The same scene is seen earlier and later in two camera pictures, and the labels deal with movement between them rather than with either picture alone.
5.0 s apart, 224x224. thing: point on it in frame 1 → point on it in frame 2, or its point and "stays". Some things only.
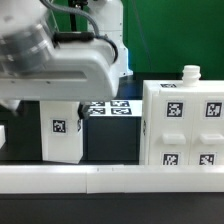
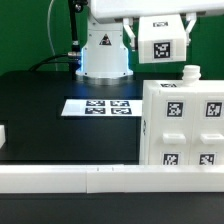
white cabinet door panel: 171,121 stays
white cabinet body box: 183,121 stays
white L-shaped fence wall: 102,179 stays
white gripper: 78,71 → 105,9
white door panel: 207,128 stays
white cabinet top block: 61,131 → 162,39
